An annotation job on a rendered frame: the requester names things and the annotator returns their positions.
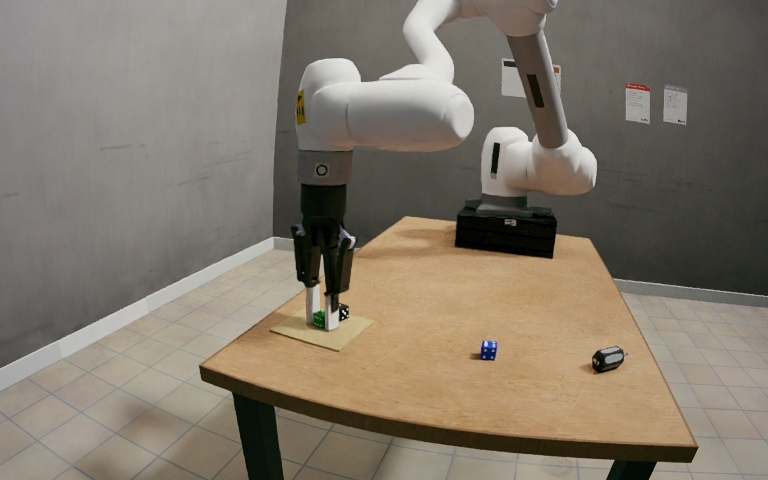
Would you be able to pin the green die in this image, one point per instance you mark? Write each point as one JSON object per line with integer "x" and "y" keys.
{"x": 319, "y": 319}

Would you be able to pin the blue die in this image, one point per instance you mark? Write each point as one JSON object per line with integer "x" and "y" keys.
{"x": 488, "y": 350}

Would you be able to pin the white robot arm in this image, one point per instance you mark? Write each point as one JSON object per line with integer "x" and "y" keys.
{"x": 411, "y": 110}

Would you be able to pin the beige square mat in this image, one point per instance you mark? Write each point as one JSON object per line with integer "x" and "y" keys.
{"x": 296, "y": 327}

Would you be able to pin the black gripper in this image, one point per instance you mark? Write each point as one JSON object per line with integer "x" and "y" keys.
{"x": 324, "y": 208}

